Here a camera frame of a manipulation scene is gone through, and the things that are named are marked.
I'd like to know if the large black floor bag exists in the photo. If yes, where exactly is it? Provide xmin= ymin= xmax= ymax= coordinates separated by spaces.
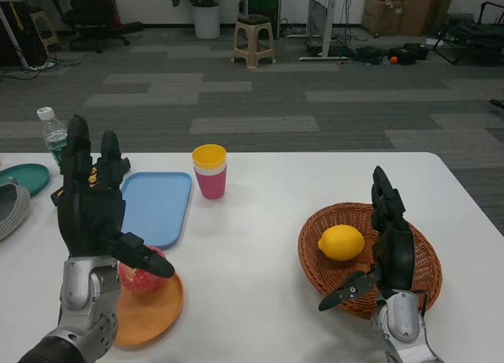
xmin=388 ymin=43 xmax=432 ymax=68

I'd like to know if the white plant pot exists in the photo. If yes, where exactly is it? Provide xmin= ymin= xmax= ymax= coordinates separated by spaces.
xmin=191 ymin=3 xmax=221 ymax=40

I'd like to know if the small black floor bag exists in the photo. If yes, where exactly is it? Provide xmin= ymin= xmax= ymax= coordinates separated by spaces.
xmin=355 ymin=46 xmax=386 ymax=65

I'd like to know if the black folding chair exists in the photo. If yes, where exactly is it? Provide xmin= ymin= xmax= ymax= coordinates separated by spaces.
xmin=432 ymin=0 xmax=504 ymax=66

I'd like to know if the black equipment rack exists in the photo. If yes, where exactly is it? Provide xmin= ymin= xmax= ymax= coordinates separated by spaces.
xmin=246 ymin=0 xmax=283 ymax=40

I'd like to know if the clear plastic water bottle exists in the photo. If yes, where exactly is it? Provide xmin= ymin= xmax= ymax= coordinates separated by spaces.
xmin=36 ymin=106 xmax=70 ymax=168

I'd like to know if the white office desk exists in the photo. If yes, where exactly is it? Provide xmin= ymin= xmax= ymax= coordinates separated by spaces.
xmin=0 ymin=0 xmax=72 ymax=71

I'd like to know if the yellow black remote controller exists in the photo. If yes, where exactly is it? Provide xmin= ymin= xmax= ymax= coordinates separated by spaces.
xmin=50 ymin=154 xmax=132 ymax=207

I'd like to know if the black office chair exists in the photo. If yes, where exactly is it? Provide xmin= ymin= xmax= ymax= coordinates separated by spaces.
xmin=52 ymin=0 xmax=144 ymax=54

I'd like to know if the beige stool with dark seat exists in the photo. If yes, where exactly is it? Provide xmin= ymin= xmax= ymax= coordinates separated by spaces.
xmin=232 ymin=14 xmax=276 ymax=70

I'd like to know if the green round plate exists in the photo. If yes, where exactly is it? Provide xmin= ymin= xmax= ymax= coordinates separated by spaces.
xmin=0 ymin=163 xmax=51 ymax=197

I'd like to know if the white standing desk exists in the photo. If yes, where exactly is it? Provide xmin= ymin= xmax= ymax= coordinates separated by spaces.
xmin=298 ymin=0 xmax=368 ymax=61

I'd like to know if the large cardboard box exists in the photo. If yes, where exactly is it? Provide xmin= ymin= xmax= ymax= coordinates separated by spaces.
xmin=399 ymin=0 xmax=456 ymax=37

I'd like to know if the white plastic cup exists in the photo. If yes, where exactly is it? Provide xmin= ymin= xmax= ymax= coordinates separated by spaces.
xmin=193 ymin=164 xmax=228 ymax=176

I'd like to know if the yellow lemon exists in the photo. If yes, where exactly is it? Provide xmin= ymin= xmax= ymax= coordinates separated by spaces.
xmin=317 ymin=224 xmax=365 ymax=262

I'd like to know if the red apple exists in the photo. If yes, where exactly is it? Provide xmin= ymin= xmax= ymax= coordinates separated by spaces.
xmin=117 ymin=244 xmax=169 ymax=294

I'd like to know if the light blue rectangular tray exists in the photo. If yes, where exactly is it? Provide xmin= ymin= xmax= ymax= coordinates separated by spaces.
xmin=120 ymin=171 xmax=194 ymax=250

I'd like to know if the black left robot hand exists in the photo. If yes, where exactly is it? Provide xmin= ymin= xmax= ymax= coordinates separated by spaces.
xmin=57 ymin=114 xmax=176 ymax=280

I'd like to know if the orange round plate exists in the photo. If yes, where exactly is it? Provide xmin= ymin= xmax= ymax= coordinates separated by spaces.
xmin=112 ymin=272 xmax=185 ymax=348

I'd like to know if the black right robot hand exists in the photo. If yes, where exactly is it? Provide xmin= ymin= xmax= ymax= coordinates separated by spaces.
xmin=317 ymin=165 xmax=416 ymax=312

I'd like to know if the brown wicker basket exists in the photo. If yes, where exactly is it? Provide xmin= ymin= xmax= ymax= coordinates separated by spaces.
xmin=298 ymin=202 xmax=443 ymax=321

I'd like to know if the grey woven bowl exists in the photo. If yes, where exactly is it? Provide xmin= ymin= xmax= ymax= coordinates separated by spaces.
xmin=0 ymin=181 xmax=32 ymax=243

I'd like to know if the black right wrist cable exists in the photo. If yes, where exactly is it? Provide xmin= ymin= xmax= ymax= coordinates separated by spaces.
xmin=411 ymin=287 xmax=431 ymax=320

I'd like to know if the pink plastic cup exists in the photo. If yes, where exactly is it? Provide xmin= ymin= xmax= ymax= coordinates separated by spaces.
xmin=195 ymin=169 xmax=228 ymax=200

